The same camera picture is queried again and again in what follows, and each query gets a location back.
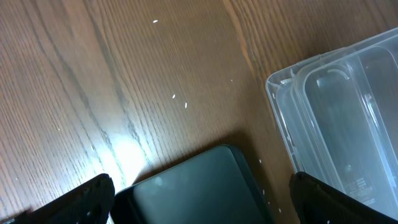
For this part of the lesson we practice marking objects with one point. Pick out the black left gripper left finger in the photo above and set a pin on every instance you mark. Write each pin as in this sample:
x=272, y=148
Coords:
x=89, y=203

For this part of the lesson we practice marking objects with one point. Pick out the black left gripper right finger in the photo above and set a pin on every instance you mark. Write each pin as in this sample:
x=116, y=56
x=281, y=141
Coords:
x=317, y=202

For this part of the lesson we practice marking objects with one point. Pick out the black rectangular tray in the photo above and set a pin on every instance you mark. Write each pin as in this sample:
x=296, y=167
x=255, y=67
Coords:
x=216, y=186

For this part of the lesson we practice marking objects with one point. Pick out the clear plastic bin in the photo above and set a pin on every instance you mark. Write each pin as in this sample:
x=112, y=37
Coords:
x=337, y=114

